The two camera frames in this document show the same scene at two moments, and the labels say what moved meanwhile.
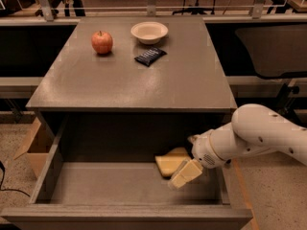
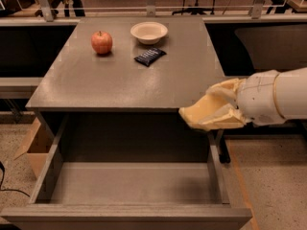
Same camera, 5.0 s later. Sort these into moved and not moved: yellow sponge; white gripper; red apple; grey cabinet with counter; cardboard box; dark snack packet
Moved: white gripper; yellow sponge
Not moved: dark snack packet; red apple; cardboard box; grey cabinet with counter
